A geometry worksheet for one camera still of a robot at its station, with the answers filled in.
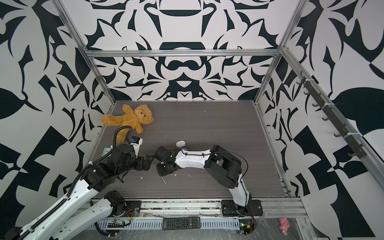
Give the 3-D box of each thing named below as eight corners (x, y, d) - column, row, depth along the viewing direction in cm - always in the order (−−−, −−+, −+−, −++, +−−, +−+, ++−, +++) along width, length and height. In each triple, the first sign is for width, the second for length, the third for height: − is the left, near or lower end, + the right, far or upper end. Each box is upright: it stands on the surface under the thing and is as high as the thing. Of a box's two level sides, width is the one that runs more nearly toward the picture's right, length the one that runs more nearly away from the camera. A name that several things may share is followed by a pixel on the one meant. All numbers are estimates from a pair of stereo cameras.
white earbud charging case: (175, 145, 99) (174, 143, 96) (181, 140, 101) (181, 137, 99) (180, 150, 97) (179, 147, 94) (186, 144, 99) (186, 142, 97)
